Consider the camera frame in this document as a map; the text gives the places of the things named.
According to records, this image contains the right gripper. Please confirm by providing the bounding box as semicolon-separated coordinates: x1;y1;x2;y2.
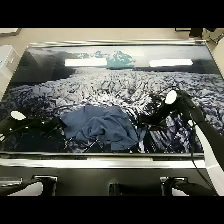
137;111;162;130

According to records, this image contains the blue garment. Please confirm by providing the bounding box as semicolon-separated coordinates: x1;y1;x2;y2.
59;104;148;152

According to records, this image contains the black cable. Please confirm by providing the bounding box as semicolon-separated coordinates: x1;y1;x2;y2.
189;120;217;192

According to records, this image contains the silver frame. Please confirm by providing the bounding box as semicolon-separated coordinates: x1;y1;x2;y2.
0;39;224;197

